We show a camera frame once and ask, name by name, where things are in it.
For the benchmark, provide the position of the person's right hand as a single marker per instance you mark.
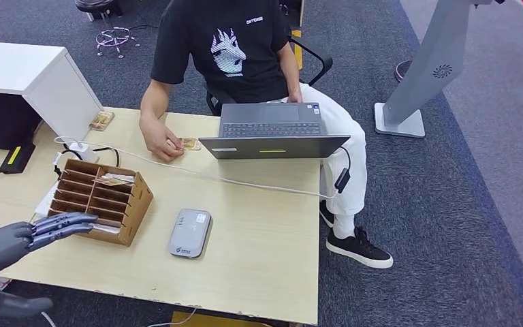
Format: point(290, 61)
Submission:
point(160, 140)

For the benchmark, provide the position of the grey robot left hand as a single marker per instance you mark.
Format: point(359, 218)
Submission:
point(4, 248)

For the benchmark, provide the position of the gold patterned ID card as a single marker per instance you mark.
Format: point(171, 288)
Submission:
point(193, 144)

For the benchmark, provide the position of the person's left forearm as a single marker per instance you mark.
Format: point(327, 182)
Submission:
point(291, 72)

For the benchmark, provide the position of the person's right forearm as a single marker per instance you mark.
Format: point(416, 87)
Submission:
point(153, 101)

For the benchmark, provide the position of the white card stack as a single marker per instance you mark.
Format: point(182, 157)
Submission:
point(106, 229)
point(124, 178)

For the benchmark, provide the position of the gold patterned card stack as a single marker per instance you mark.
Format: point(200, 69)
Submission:
point(102, 121)

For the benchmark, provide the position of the brown cardboard card organizer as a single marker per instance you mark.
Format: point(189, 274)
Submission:
point(137, 212)

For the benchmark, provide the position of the grey card reader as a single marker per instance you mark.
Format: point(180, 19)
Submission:
point(189, 232)

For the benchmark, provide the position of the person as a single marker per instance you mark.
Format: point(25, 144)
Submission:
point(243, 67)

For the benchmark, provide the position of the white paper sheet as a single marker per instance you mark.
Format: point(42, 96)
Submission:
point(47, 203)

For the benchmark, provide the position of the white charger plug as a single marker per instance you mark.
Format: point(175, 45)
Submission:
point(84, 153)

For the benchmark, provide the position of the black power brick yellow label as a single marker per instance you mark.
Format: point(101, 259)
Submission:
point(17, 159)

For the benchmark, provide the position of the grey laptop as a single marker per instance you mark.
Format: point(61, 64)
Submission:
point(270, 128)

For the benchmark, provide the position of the black stool chrome base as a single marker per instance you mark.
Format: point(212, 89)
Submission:
point(114, 36)

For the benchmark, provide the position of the black equipment box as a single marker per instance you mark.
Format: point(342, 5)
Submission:
point(0, 121)

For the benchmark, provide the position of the white cabinet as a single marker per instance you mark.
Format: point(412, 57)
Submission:
point(18, 65)

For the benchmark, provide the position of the yellow board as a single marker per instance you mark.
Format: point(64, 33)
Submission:
point(212, 320)

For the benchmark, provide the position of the grey kiosk stand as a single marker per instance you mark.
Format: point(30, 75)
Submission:
point(432, 58)

